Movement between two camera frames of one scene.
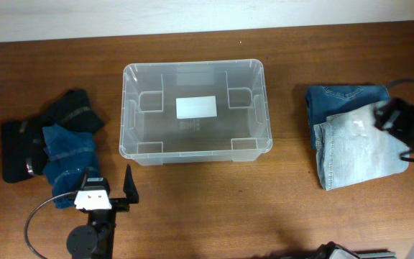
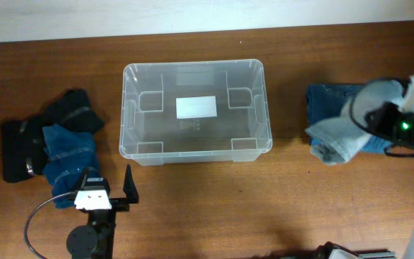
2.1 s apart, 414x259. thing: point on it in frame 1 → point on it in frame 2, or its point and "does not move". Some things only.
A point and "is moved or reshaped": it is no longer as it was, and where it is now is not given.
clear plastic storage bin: x=181 y=112 does not move
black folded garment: x=24 y=149 does not move
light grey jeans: x=351 y=149 is moved or reshaped
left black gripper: x=122 y=204 does not move
